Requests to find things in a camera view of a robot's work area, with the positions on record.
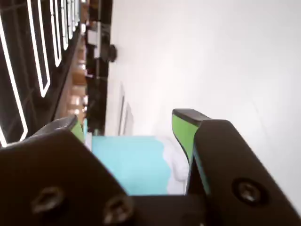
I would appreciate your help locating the black round object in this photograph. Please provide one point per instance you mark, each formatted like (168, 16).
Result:
(113, 53)

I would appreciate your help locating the teal whale-shaped bin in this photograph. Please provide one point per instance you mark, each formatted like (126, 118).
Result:
(134, 162)

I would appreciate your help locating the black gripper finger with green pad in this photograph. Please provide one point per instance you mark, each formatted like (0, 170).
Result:
(47, 176)
(235, 164)

